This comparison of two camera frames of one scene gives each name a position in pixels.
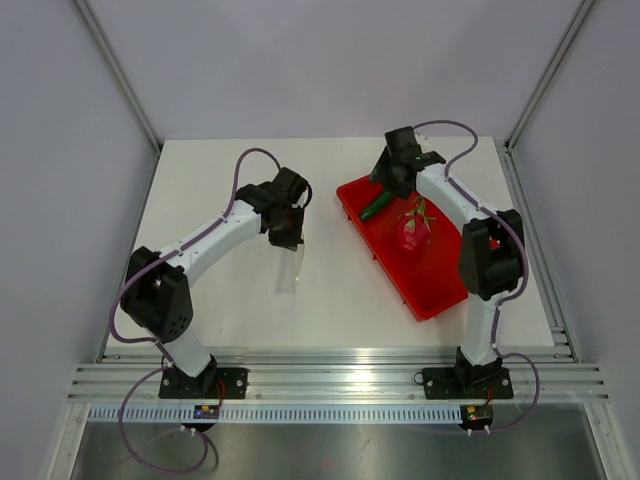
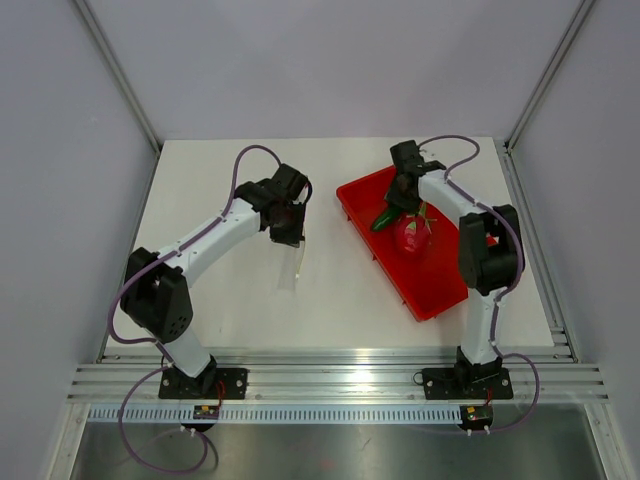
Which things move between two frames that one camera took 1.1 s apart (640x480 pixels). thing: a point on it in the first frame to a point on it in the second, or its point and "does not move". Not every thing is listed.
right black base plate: [443, 384] does not move
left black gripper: [290, 241] does not move
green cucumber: [375, 207] to [384, 219]
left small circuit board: [206, 411] does not move
